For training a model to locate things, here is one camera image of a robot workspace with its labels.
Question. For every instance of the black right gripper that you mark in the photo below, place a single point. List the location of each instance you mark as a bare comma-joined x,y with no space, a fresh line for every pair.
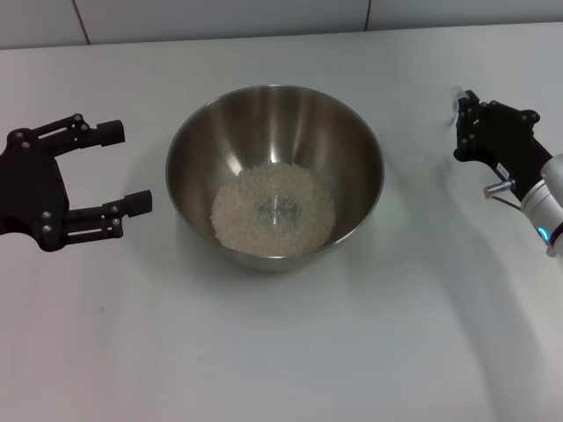
506,140

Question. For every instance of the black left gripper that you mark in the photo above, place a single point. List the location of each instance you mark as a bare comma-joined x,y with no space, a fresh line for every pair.
31,189

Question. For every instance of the transparent plastic measuring cup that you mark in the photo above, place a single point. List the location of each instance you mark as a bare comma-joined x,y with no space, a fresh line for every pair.
461,94

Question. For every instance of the white rice grains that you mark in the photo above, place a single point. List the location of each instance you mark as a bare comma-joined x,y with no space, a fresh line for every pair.
246,220

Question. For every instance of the stainless steel mixing bowl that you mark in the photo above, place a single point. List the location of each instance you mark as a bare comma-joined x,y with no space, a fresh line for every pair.
272,132

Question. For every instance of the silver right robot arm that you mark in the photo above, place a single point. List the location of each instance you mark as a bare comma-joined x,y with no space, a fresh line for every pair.
550,193

